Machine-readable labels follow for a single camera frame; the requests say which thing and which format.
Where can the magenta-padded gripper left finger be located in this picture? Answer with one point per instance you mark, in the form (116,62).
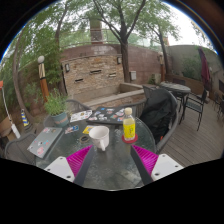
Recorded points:
(78,160)

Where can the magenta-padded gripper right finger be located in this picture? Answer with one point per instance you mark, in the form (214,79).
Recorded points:
(146,160)

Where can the yellow-labelled clear drink bottle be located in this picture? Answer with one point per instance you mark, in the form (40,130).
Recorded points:
(129,126)

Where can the white ceramic mug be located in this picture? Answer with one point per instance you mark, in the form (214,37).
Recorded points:
(99,136)

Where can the yellow sticker card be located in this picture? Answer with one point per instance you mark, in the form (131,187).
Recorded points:
(87,130)

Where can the blue sticker card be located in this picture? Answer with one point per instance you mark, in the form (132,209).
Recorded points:
(71,129)

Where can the grey laptop with stickers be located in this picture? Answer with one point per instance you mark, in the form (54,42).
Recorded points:
(45,141)

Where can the white sticker sheet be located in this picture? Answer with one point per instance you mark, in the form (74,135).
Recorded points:
(81,116)

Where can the black laptop with stickers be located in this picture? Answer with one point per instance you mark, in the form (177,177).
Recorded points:
(106,115)

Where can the green plant in teal pot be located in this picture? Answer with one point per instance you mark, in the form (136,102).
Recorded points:
(56,106)

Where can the yellow and blue striped cone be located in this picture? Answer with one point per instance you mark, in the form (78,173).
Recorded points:
(25,118)

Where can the white umbrella pole with base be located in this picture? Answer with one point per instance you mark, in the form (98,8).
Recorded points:
(15,130)

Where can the black metal chair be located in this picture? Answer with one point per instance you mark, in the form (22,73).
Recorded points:
(195,105)

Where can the round dark patio table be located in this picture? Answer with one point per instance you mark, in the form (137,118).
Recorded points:
(175,87)

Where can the leaning brown-trunk tree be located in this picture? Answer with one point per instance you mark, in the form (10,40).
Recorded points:
(16,83)

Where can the dark forked tree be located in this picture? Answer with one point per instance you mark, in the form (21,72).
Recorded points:
(125,63)

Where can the closed maroon umbrella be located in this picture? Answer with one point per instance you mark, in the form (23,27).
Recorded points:
(204,70)

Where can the wooden lamp post with globe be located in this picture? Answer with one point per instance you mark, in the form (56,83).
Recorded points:
(43,83)

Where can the grey wall box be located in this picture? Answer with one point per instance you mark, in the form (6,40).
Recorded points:
(133,75)

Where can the black wall lamp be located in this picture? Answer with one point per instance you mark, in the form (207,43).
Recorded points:
(119,60)
(67,68)

